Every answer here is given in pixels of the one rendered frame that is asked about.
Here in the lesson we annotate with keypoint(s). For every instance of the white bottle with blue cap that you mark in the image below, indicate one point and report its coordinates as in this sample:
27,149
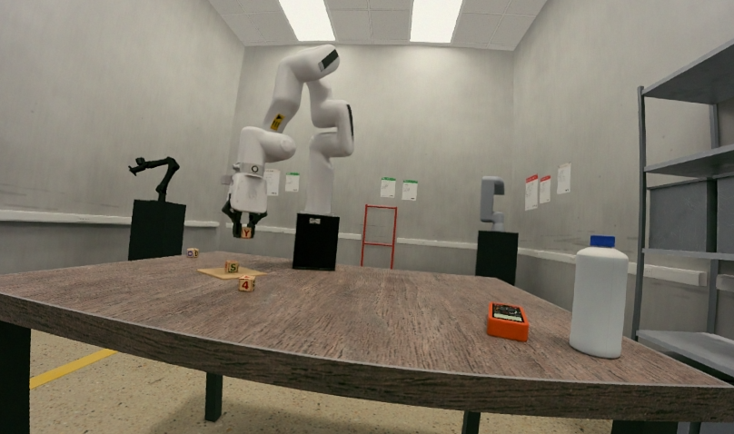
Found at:
599,299

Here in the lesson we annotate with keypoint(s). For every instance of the tan square mat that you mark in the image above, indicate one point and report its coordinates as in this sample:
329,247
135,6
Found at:
220,273

